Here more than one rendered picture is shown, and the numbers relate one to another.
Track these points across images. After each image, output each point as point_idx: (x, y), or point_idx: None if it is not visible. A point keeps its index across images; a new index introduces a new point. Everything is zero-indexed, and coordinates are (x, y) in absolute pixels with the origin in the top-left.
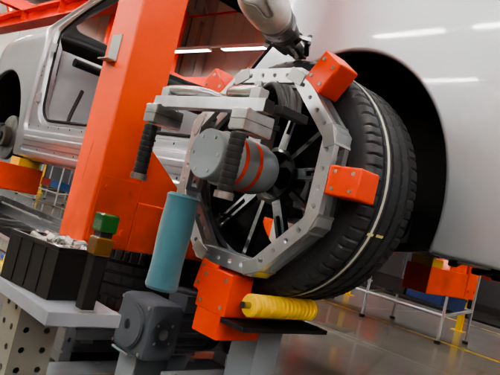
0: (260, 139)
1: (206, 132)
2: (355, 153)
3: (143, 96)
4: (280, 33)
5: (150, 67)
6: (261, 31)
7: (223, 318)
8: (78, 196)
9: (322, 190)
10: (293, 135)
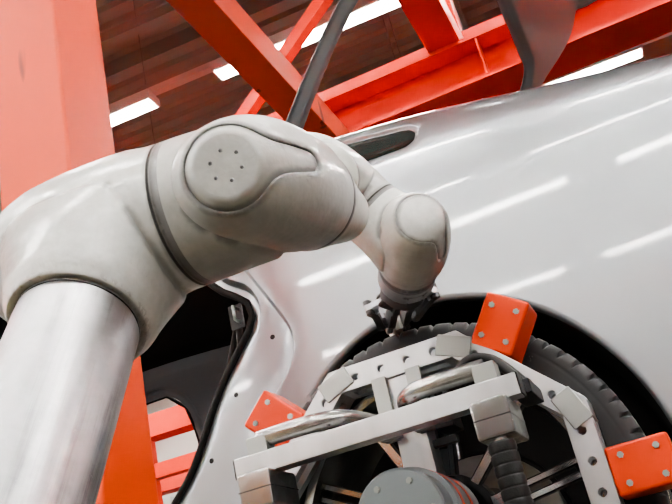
0: (434, 466)
1: (380, 480)
2: (601, 425)
3: (132, 491)
4: (431, 284)
5: (126, 434)
6: (401, 290)
7: None
8: None
9: (615, 493)
10: (454, 447)
